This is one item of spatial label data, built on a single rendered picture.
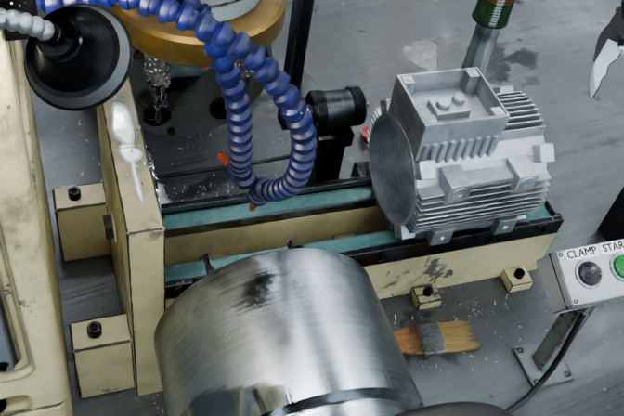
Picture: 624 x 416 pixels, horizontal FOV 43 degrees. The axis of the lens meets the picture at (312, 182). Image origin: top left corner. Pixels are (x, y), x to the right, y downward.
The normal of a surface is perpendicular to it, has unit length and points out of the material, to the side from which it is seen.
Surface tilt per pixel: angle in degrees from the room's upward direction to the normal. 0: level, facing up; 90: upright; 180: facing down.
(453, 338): 1
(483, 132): 90
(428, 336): 0
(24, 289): 90
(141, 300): 90
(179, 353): 62
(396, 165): 43
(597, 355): 0
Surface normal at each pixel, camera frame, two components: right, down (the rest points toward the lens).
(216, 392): -0.55, -0.40
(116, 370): 0.29, 0.72
